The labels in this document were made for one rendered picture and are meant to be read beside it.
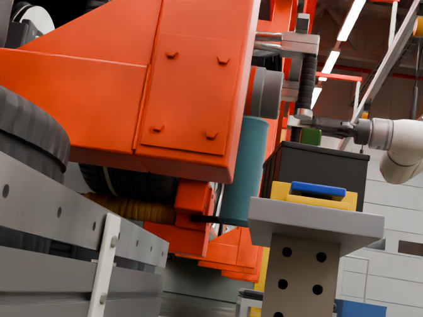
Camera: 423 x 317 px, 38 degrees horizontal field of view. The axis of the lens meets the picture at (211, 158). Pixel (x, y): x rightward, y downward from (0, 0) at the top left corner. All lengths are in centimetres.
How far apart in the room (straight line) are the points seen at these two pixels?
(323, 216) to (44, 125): 35
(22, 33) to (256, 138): 64
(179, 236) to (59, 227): 105
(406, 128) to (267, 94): 43
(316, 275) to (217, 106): 32
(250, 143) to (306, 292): 61
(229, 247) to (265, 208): 442
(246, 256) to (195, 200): 370
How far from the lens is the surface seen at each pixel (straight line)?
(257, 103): 159
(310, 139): 120
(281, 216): 77
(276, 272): 90
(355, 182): 96
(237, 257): 518
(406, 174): 193
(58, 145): 78
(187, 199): 150
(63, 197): 50
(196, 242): 153
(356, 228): 78
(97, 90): 107
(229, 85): 103
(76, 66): 109
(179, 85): 103
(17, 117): 70
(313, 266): 91
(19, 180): 41
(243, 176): 143
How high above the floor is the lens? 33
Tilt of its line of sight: 12 degrees up
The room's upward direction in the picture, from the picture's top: 9 degrees clockwise
